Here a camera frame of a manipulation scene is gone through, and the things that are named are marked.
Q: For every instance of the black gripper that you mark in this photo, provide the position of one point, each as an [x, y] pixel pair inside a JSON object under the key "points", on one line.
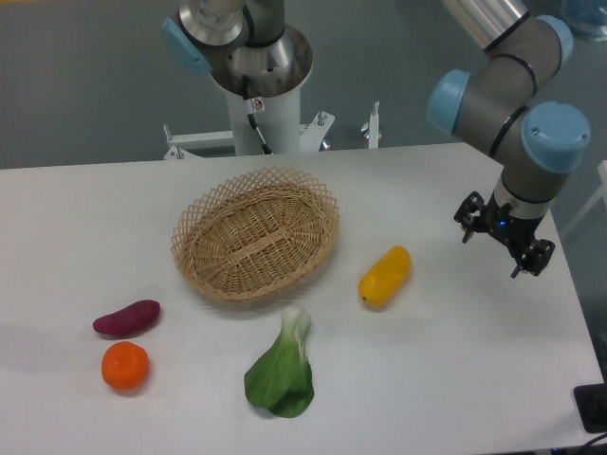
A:
{"points": [[531, 255]]}

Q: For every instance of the yellow mango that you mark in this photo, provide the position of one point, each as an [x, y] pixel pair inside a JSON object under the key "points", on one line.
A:
{"points": [[385, 277]]}

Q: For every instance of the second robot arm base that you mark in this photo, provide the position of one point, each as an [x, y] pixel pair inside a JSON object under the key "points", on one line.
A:
{"points": [[246, 46]]}

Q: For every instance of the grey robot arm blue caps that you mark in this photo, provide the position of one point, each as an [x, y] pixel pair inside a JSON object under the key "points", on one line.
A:
{"points": [[537, 147]]}

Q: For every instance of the black device at table edge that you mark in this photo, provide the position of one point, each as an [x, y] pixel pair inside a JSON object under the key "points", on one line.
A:
{"points": [[591, 403]]}

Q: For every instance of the woven wicker basket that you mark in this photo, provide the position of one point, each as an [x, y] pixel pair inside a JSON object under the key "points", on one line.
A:
{"points": [[256, 234]]}

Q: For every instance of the green bok choy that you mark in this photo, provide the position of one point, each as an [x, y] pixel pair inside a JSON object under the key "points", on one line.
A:
{"points": [[281, 379]]}

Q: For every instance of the purple sweet potato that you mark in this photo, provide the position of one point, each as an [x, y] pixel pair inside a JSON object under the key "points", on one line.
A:
{"points": [[130, 320]]}

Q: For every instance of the orange tangerine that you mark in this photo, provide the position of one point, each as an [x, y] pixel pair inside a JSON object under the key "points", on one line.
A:
{"points": [[125, 366]]}

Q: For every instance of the white bracket with bolt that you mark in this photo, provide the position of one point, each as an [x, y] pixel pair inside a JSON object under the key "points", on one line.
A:
{"points": [[370, 131]]}

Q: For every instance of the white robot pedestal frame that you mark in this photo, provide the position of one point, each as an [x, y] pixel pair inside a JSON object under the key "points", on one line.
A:
{"points": [[258, 126]]}

